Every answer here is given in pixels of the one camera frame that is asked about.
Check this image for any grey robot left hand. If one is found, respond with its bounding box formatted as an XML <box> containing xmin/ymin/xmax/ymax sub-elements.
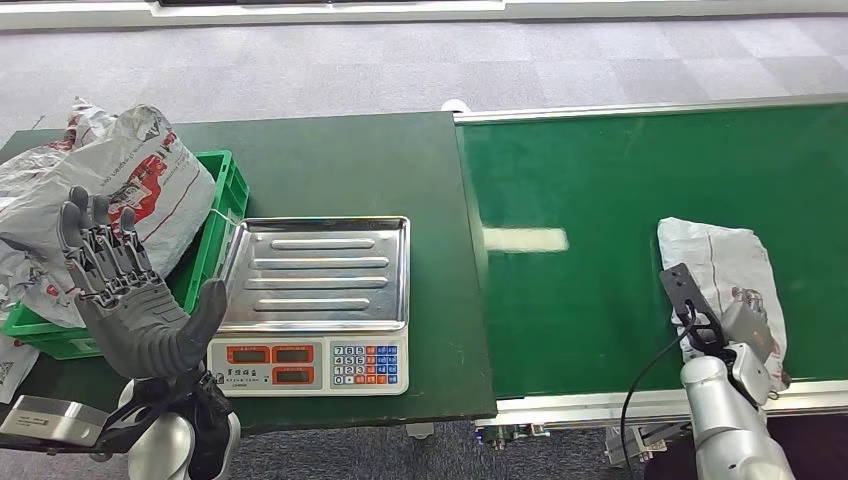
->
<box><xmin>58</xmin><ymin>186</ymin><xmax>229</xmax><ymax>380</ymax></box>

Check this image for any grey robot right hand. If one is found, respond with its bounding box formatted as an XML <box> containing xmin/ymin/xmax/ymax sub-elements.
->
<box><xmin>718</xmin><ymin>291</ymin><xmax>776</xmax><ymax>366</ymax></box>

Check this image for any grey courier bag package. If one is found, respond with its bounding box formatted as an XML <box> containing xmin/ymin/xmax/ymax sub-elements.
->
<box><xmin>657</xmin><ymin>217</ymin><xmax>791</xmax><ymax>393</ymax></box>

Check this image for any large grey red-print package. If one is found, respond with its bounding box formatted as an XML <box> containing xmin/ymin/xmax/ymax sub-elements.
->
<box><xmin>0</xmin><ymin>104</ymin><xmax>218</xmax><ymax>329</ymax></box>

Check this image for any crumpled white red package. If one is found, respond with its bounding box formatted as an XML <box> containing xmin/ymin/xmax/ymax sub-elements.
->
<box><xmin>66</xmin><ymin>97</ymin><xmax>117</xmax><ymax>150</ymax></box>

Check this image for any green conveyor belt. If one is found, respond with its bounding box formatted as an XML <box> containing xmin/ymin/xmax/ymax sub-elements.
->
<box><xmin>455</xmin><ymin>102</ymin><xmax>848</xmax><ymax>399</ymax></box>

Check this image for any white paper with code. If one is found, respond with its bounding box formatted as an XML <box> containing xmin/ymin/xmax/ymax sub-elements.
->
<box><xmin>0</xmin><ymin>334</ymin><xmax>40</xmax><ymax>405</ymax></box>

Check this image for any green plastic crate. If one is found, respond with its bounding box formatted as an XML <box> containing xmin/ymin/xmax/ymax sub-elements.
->
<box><xmin>3</xmin><ymin>150</ymin><xmax>250</xmax><ymax>361</ymax></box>

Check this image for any white electronic scale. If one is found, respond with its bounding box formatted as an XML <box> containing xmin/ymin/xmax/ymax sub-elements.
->
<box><xmin>206</xmin><ymin>215</ymin><xmax>411</xmax><ymax>397</ymax></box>

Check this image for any steel scale tray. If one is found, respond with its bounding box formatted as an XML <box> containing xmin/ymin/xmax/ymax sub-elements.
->
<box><xmin>211</xmin><ymin>215</ymin><xmax>411</xmax><ymax>334</ymax></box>

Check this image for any dark green table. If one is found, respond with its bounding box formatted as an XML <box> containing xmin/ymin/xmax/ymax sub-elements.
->
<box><xmin>0</xmin><ymin>111</ymin><xmax>498</xmax><ymax>439</ymax></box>

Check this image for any white baseboard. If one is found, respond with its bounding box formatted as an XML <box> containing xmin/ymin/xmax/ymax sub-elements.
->
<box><xmin>0</xmin><ymin>0</ymin><xmax>848</xmax><ymax>33</ymax></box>

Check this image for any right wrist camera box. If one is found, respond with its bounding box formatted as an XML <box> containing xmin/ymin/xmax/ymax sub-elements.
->
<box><xmin>659</xmin><ymin>262</ymin><xmax>730</xmax><ymax>356</ymax></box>

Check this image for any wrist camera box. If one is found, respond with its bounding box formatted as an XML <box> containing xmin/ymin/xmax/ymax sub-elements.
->
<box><xmin>0</xmin><ymin>395</ymin><xmax>111</xmax><ymax>448</ymax></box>
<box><xmin>659</xmin><ymin>262</ymin><xmax>730</xmax><ymax>356</ymax></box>

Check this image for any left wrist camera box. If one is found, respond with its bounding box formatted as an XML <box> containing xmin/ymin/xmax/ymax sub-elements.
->
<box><xmin>0</xmin><ymin>395</ymin><xmax>111</xmax><ymax>448</ymax></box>

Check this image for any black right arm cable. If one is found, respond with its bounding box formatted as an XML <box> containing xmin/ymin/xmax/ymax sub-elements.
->
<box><xmin>619</xmin><ymin>317</ymin><xmax>697</xmax><ymax>480</ymax></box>

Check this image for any metal conveyor leg bracket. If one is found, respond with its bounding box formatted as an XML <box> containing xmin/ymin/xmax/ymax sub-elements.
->
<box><xmin>606</xmin><ymin>423</ymin><xmax>694</xmax><ymax>468</ymax></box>

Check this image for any metal bracket under conveyor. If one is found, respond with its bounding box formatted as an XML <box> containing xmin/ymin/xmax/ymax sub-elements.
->
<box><xmin>473</xmin><ymin>423</ymin><xmax>551</xmax><ymax>452</ymax></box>

